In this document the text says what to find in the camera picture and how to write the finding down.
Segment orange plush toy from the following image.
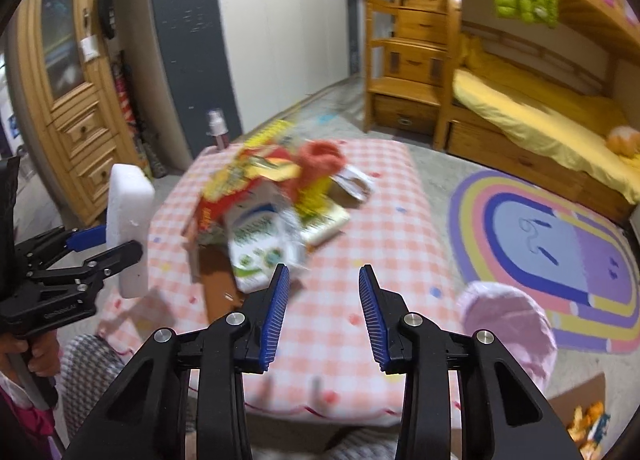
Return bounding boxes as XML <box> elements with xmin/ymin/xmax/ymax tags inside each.
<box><xmin>605</xmin><ymin>126</ymin><xmax>640</xmax><ymax>159</ymax></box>

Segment yellow foam fruit net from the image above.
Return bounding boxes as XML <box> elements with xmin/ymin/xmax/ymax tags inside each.
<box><xmin>241</xmin><ymin>120</ymin><xmax>346</xmax><ymax>219</ymax></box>

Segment brown leather sheath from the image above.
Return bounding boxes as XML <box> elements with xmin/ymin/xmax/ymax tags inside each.
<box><xmin>182</xmin><ymin>218</ymin><xmax>245</xmax><ymax>324</ymax></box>

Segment yellow mattress sheet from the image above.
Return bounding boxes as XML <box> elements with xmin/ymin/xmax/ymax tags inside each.
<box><xmin>452</xmin><ymin>47</ymin><xmax>639</xmax><ymax>205</ymax></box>

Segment wooden stair drawers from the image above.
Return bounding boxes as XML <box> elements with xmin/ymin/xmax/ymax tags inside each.
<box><xmin>362</xmin><ymin>0</ymin><xmax>451</xmax><ymax>138</ymax></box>

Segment white wardrobe with round holes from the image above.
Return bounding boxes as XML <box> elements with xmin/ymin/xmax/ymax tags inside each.
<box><xmin>151</xmin><ymin>0</ymin><xmax>359</xmax><ymax>155</ymax></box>

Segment white foam block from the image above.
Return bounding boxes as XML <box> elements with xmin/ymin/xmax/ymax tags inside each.
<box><xmin>106</xmin><ymin>163</ymin><xmax>155</xmax><ymax>298</ymax></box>

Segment white paper wrapper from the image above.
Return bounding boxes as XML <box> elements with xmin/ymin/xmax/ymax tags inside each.
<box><xmin>331</xmin><ymin>164</ymin><xmax>375</xmax><ymax>203</ymax></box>

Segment rainbow oval rug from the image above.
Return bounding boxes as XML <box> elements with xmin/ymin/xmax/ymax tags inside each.
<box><xmin>449</xmin><ymin>171</ymin><xmax>639</xmax><ymax>354</ymax></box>

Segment green white milk carton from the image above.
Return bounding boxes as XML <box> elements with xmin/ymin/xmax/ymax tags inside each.
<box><xmin>222</xmin><ymin>181</ymin><xmax>307</xmax><ymax>294</ymax></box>

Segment orange peel pile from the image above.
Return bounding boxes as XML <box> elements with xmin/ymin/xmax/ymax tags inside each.
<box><xmin>566</xmin><ymin>400</ymin><xmax>611</xmax><ymax>460</ymax></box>

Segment brown cardboard sheet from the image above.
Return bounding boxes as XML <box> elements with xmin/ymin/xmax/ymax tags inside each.
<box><xmin>549</xmin><ymin>373</ymin><xmax>606</xmax><ymax>428</ymax></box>

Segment wooden cabinet with glass door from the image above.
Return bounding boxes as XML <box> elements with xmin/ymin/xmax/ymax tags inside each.
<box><xmin>6</xmin><ymin>0</ymin><xmax>142</xmax><ymax>227</ymax></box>

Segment green white medicine box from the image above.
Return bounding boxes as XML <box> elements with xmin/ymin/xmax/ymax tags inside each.
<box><xmin>300</xmin><ymin>200</ymin><xmax>350</xmax><ymax>247</ymax></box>

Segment pink trash bag bin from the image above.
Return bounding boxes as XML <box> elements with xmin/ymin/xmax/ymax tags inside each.
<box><xmin>457</xmin><ymin>281</ymin><xmax>558</xmax><ymax>392</ymax></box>

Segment orange knitted glove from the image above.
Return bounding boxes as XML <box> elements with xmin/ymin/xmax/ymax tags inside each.
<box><xmin>280</xmin><ymin>140</ymin><xmax>346</xmax><ymax>203</ymax></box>

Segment red yellow snack bag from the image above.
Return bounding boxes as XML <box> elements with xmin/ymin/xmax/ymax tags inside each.
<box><xmin>195</xmin><ymin>145</ymin><xmax>303</xmax><ymax>245</ymax></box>

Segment white spray bottle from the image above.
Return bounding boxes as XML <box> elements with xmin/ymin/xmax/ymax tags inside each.
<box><xmin>208</xmin><ymin>110</ymin><xmax>230</xmax><ymax>151</ymax></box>

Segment wooden bunk bed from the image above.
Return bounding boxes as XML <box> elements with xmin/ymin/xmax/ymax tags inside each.
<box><xmin>442</xmin><ymin>0</ymin><xmax>639</xmax><ymax>224</ymax></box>

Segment person's left hand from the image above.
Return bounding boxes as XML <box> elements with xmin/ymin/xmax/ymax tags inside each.
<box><xmin>0</xmin><ymin>331</ymin><xmax>61</xmax><ymax>383</ymax></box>

